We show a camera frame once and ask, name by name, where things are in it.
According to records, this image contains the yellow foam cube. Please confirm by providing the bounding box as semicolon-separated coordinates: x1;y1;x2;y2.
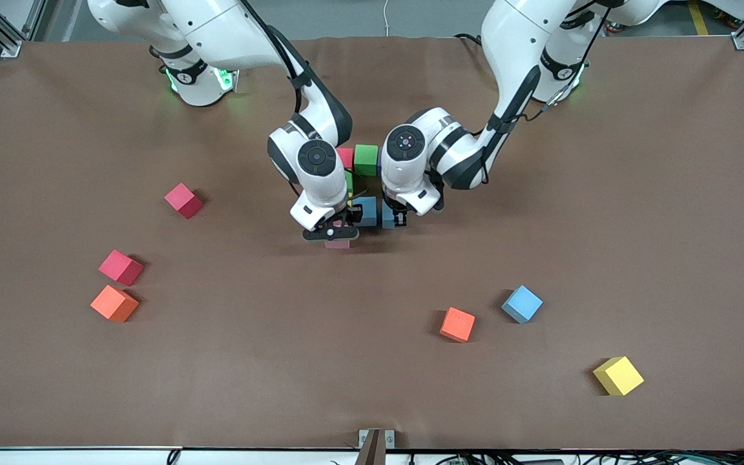
592;356;645;397

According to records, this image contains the grey metal bracket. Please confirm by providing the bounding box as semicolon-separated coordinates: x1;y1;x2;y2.
355;428;397;465

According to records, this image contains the pink foam cube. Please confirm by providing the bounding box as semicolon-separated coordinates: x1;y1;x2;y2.
325;221;351;250

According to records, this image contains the black cable bundle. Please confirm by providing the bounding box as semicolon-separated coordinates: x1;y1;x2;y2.
404;450;744;465

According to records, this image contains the brown table cover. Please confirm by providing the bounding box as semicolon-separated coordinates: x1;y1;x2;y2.
0;34;744;451

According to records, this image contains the orange foam cube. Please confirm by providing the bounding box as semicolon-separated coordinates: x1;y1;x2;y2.
90;285;140;323
439;307;476;343

